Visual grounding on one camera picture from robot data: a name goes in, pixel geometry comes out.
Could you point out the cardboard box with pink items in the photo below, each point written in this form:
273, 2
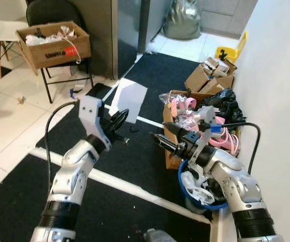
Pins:
172, 160

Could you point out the printed cardboard box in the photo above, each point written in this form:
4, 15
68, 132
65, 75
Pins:
49, 54

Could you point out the white shell chair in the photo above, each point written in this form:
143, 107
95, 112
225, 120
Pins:
1, 22

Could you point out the small open cardboard box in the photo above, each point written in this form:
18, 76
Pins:
198, 80

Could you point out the pink plastic items pile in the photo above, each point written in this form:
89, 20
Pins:
225, 138

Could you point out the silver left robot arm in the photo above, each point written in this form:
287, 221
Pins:
74, 166

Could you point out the black floor carpet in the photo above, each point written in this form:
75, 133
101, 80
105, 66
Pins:
167, 70

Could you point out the blue round rubbish bin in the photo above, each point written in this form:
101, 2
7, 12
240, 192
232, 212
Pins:
185, 189

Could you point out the white plastic bags bundle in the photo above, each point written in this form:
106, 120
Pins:
39, 38

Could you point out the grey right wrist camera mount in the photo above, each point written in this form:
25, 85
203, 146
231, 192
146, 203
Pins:
205, 132

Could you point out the small brown floor scrap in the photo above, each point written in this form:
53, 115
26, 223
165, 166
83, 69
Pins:
20, 100

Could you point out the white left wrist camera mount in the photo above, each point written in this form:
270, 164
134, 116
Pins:
90, 112

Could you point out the white paper sheet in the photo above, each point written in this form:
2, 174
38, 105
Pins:
129, 99

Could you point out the black metal frame chair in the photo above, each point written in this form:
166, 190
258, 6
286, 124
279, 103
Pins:
52, 11

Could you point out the white crumpled trash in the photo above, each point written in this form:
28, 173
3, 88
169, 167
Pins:
193, 185

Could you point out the grey green sack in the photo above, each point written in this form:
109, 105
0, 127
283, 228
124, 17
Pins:
181, 22

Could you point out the grey robot foot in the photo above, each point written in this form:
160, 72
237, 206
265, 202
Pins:
160, 236

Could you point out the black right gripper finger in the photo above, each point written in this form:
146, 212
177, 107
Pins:
164, 142
174, 128

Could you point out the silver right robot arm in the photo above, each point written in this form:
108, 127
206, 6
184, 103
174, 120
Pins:
235, 186

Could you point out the grey cabinet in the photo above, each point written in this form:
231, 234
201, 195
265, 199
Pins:
102, 35

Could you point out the yellow wet floor sign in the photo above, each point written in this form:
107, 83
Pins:
228, 51

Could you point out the black plastic bag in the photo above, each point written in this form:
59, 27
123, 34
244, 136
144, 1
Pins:
225, 103

